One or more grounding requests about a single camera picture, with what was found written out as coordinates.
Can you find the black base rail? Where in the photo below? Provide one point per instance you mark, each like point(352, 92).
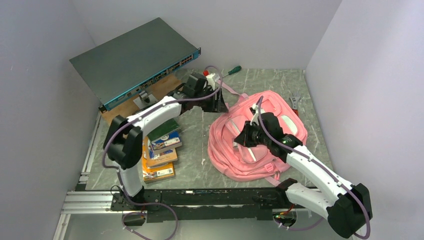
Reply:
point(206, 204)

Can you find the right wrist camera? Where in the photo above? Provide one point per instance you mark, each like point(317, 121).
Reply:
point(256, 115)

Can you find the orange bottom book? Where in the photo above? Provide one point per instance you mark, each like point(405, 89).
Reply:
point(151, 175)

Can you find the orange cover book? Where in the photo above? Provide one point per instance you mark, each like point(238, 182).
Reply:
point(151, 160)

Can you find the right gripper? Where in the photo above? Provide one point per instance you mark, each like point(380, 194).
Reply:
point(244, 138)

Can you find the grey network switch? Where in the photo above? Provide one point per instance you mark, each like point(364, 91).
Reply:
point(129, 64)

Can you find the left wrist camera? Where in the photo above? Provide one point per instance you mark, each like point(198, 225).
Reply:
point(213, 79)

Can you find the green handled screwdriver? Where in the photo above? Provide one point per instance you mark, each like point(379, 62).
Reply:
point(232, 71)

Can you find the wooden board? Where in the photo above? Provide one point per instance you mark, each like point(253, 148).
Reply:
point(128, 108)

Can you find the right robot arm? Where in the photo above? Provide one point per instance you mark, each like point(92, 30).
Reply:
point(346, 207)

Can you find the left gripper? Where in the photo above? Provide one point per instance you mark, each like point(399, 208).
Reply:
point(221, 106)

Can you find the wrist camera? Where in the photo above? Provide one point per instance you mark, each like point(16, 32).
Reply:
point(256, 115)
point(213, 79)

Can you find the blue cover book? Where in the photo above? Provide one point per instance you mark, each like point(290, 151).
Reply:
point(166, 143)

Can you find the dark green book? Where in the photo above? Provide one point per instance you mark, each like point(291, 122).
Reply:
point(164, 129)

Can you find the pink backpack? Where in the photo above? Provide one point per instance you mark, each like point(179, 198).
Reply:
point(245, 164)

